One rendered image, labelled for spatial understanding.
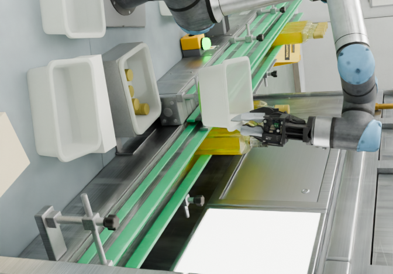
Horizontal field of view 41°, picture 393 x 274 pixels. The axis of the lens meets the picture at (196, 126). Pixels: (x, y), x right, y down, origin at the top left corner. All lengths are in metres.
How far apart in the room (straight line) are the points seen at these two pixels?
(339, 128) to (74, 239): 0.64
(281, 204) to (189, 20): 0.59
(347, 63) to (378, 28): 6.42
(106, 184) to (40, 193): 0.19
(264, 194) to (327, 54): 6.27
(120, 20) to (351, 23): 0.66
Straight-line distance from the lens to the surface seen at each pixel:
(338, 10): 1.28
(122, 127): 1.45
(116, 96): 1.42
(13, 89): 1.18
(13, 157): 1.06
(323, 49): 7.72
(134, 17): 1.64
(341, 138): 1.27
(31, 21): 1.25
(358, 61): 1.18
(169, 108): 1.59
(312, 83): 7.91
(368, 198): 1.54
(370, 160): 1.73
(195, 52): 1.95
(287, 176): 1.62
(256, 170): 1.67
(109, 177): 1.39
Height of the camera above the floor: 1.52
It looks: 22 degrees down
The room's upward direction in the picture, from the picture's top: 89 degrees clockwise
